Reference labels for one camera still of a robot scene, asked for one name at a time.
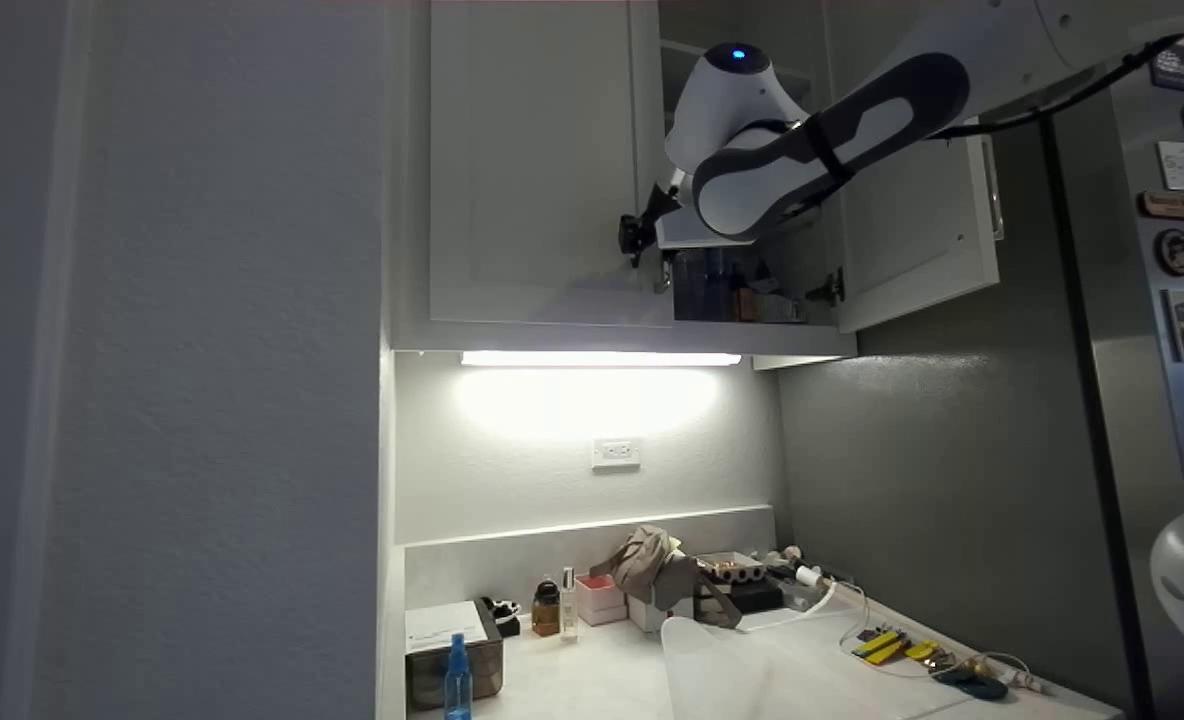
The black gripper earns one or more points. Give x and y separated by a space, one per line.
636 234

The white cupboard door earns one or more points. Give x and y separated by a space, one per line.
917 228
545 133

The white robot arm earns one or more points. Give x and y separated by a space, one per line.
746 159

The under-cabinet light strip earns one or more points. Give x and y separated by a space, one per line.
494 356

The crumpled brown paper bag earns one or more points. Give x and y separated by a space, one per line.
657 578

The black egg carton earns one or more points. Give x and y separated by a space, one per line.
741 580

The pink box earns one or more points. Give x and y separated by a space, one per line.
599 600

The brown glass jar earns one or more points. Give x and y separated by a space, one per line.
545 608

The yellow and orange wedge block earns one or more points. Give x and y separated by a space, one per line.
887 645

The blue plastic bottle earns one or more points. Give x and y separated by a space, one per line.
459 682

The dark rectangular tray box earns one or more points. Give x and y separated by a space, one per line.
445 642

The stainless steel refrigerator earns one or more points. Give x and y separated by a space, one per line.
1130 264

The white wall outlet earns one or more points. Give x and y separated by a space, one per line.
619 453

